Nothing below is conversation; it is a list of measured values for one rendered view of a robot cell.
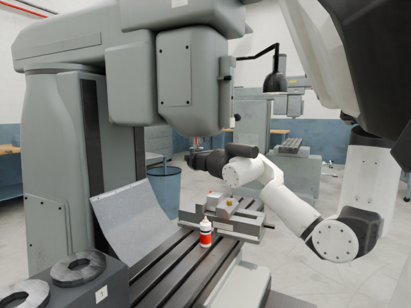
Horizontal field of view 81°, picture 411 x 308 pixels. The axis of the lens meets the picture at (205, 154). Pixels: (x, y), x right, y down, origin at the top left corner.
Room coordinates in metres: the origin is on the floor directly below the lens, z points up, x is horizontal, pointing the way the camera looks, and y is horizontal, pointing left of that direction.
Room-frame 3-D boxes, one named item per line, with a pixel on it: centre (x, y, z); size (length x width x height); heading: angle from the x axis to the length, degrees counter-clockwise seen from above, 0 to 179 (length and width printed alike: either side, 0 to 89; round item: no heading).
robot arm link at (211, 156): (0.74, -0.03, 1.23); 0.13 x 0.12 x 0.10; 128
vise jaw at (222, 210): (0.92, -0.09, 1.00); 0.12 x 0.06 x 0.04; 155
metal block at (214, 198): (0.94, -0.04, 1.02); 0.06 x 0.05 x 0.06; 155
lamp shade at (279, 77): (0.73, -0.21, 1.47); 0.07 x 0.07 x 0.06
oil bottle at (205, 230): (0.79, 0.00, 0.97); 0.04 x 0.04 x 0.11
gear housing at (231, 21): (0.83, 0.07, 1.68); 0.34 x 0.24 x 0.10; 62
